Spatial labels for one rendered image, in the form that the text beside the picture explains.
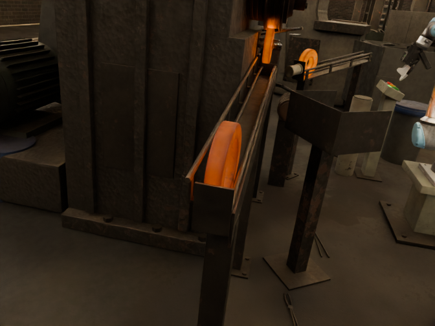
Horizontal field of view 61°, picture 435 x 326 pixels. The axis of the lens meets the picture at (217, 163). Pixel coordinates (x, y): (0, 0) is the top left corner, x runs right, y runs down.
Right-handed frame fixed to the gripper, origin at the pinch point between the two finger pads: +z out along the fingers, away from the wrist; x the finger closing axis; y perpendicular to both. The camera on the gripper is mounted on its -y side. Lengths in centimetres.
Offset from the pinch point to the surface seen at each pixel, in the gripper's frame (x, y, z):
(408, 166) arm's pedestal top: 48, -14, 33
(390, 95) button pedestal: 4.6, 1.8, 10.7
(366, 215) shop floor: 52, -11, 66
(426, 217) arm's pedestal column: 64, -29, 48
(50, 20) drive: 34, 196, 58
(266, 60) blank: 66, 76, 17
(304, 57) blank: 21, 58, 13
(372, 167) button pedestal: -2, -19, 56
